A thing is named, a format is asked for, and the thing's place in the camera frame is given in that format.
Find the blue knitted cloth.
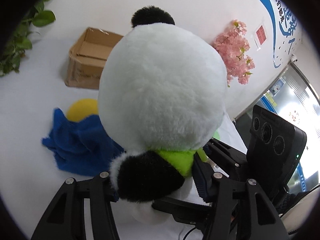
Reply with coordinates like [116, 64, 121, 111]
[42, 108, 124, 177]

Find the pink blossom artificial tree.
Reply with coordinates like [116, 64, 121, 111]
[211, 20, 255, 85]

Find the green leafy plant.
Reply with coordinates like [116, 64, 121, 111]
[1, 0, 56, 77]

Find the panda plush toy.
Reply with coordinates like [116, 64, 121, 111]
[98, 6, 227, 224]

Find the cardboard box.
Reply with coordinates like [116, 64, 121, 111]
[65, 27, 122, 89]

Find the yellow plush ball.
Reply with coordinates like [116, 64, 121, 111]
[66, 99, 98, 122]

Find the red wall sign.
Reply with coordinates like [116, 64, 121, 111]
[252, 21, 268, 51]

